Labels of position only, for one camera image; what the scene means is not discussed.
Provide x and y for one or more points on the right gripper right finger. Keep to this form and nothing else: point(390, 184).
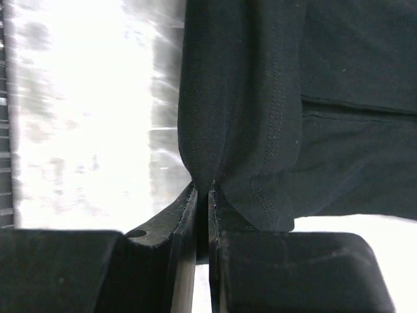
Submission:
point(280, 271)

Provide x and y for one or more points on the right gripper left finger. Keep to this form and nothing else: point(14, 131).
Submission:
point(149, 269)

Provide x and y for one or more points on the black daisy t-shirt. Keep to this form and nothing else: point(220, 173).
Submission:
point(301, 108)

